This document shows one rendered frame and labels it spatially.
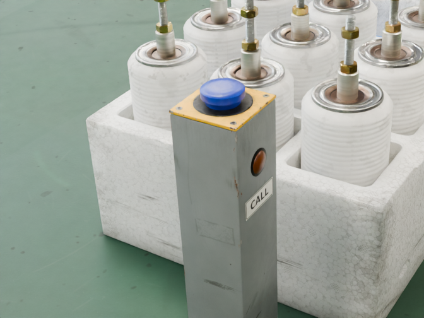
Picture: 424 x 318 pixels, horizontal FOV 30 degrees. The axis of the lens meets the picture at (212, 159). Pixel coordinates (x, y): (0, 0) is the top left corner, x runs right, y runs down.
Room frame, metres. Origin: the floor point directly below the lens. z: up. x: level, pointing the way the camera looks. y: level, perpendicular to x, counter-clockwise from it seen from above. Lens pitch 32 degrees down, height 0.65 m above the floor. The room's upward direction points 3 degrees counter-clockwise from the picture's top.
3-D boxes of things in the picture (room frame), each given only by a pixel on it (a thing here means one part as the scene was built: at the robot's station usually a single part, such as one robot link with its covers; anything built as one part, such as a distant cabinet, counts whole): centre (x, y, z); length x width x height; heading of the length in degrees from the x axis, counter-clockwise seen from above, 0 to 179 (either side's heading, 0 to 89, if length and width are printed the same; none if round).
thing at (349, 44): (0.74, -0.15, 0.30); 0.01 x 0.01 x 0.08
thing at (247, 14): (0.81, -0.05, 0.32); 0.02 x 0.02 x 0.01; 67
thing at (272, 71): (0.81, -0.05, 0.25); 0.08 x 0.08 x 0.01
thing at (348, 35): (0.74, -0.15, 0.32); 0.02 x 0.02 x 0.01; 25
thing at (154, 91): (0.87, 0.05, 0.16); 0.10 x 0.10 x 0.18
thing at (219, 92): (0.62, -0.01, 0.32); 0.04 x 0.04 x 0.02
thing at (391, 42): (0.84, -0.21, 0.26); 0.02 x 0.02 x 0.03
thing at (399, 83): (0.84, -0.21, 0.16); 0.10 x 0.10 x 0.18
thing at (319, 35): (0.90, -0.12, 0.25); 0.08 x 0.08 x 0.01
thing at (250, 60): (0.81, -0.05, 0.26); 0.02 x 0.02 x 0.03
